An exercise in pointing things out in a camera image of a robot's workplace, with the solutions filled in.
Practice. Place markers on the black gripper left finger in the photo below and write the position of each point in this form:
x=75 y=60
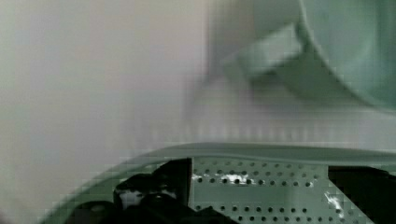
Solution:
x=161 y=197

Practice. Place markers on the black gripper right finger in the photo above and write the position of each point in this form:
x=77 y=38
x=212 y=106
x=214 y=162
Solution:
x=372 y=190

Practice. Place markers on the green plastic strainer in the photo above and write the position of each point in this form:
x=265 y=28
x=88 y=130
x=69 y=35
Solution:
x=251 y=184

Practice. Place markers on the green mug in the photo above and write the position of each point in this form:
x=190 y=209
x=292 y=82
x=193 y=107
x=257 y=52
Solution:
x=336 y=49

